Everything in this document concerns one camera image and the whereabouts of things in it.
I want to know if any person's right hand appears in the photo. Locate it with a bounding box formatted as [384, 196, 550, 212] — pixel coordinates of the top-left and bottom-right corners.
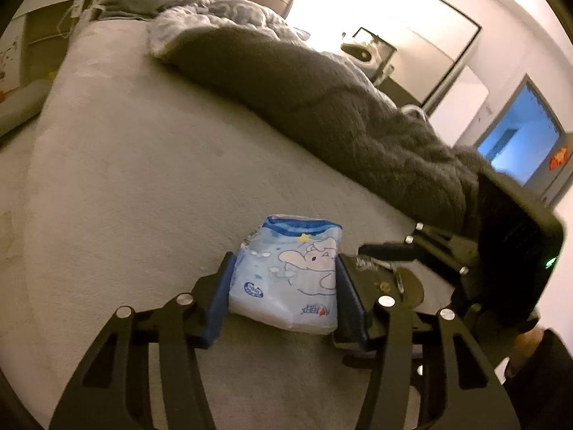
[504, 326, 545, 379]

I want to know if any crumpled silver black wrapper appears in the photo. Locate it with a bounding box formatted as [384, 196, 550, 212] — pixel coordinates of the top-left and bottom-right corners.
[355, 255, 425, 309]

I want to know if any grey cushioned stool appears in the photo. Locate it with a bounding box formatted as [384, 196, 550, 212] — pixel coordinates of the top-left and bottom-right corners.
[0, 80, 52, 137]

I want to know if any blue white patterned duvet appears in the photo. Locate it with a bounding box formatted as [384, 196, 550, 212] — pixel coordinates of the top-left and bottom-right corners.
[148, 0, 306, 59]

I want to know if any blue white tissue pack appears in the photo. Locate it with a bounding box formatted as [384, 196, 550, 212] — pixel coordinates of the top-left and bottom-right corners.
[228, 215, 343, 336]

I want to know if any white baby bouncer seat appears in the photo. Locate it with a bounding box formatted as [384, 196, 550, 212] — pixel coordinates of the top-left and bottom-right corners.
[340, 27, 397, 86]

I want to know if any sliding wardrobe door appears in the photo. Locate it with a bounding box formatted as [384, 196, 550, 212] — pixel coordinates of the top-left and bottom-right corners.
[359, 0, 482, 112]

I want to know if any dark grey fleece blanket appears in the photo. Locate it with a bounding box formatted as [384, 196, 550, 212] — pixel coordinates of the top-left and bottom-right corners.
[162, 27, 488, 239]

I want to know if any white charger with cable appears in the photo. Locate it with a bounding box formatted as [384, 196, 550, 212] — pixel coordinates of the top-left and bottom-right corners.
[56, 0, 86, 39]

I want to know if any white dressing table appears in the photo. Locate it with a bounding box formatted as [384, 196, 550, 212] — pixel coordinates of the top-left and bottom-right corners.
[1, 0, 93, 98]

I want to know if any bed with grey sheet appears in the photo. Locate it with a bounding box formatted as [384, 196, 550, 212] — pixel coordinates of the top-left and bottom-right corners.
[21, 0, 493, 430]

